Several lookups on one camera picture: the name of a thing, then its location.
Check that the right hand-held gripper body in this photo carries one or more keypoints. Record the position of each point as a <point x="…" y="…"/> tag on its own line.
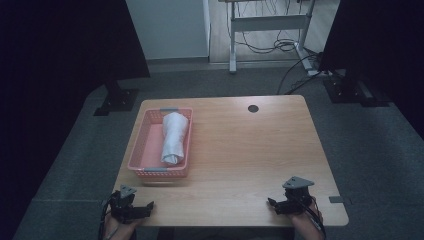
<point x="296" y="196"/>

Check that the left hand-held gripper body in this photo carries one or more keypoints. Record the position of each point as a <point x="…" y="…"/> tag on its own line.
<point x="124" y="206"/>

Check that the person's left hand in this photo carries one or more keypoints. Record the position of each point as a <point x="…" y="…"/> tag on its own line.
<point x="118" y="229"/>

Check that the person's right hand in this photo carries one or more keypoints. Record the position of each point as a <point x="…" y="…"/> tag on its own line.
<point x="308" y="221"/>

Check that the grey table edge clip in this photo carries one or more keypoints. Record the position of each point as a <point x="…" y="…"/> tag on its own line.
<point x="336" y="199"/>

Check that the pink plastic basket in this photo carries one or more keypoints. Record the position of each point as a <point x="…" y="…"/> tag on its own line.
<point x="150" y="156"/>

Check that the rolled white towel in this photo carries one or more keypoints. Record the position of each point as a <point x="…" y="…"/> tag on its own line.
<point x="174" y="138"/>

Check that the black stand base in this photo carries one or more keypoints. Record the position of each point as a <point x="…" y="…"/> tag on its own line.
<point x="118" y="98"/>
<point x="350" y="90"/>

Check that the black curtain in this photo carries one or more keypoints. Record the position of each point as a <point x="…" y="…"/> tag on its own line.
<point x="383" y="43"/>
<point x="50" y="66"/>

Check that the white partition panel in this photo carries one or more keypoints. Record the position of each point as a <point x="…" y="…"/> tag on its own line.
<point x="168" y="28"/>

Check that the white metal desk frame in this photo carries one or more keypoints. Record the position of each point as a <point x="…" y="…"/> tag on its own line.
<point x="266" y="23"/>

